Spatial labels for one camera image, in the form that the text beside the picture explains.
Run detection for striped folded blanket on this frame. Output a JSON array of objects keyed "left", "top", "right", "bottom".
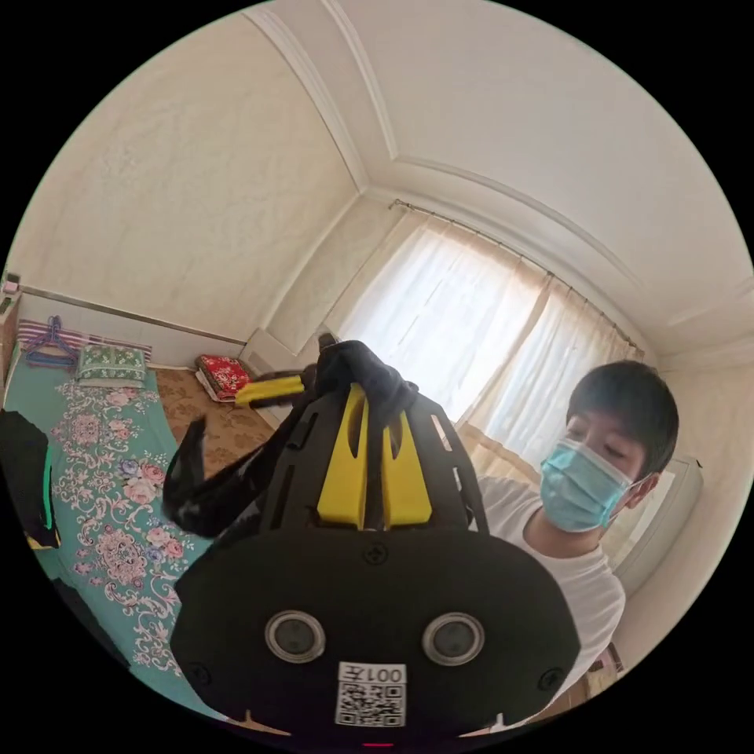
[{"left": 16, "top": 319, "right": 154, "bottom": 358}]

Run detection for white sheer curtain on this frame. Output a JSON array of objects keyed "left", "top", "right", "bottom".
[{"left": 327, "top": 199, "right": 649, "bottom": 472}]

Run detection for bundle of plastic hangers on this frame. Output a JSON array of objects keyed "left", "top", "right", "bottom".
[{"left": 23, "top": 314, "right": 79, "bottom": 368}]

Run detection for red floral folded blanket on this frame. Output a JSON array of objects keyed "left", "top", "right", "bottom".
[{"left": 195, "top": 353, "right": 255, "bottom": 403}]

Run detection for green floral pillow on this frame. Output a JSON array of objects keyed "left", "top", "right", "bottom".
[{"left": 75, "top": 343, "right": 149, "bottom": 389}]

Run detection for bed with floral sheet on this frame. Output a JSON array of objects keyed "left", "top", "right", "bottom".
[{"left": 2, "top": 352, "right": 283, "bottom": 721}]

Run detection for black pants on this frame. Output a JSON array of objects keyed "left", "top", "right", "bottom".
[{"left": 161, "top": 339, "right": 420, "bottom": 538}]

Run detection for person's body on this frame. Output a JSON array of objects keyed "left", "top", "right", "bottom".
[{"left": 474, "top": 359, "right": 682, "bottom": 708}]

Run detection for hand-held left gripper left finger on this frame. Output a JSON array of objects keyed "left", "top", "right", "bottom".
[{"left": 317, "top": 381, "right": 371, "bottom": 529}]

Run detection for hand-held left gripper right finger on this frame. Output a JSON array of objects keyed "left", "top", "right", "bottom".
[{"left": 381, "top": 411, "right": 434, "bottom": 528}]

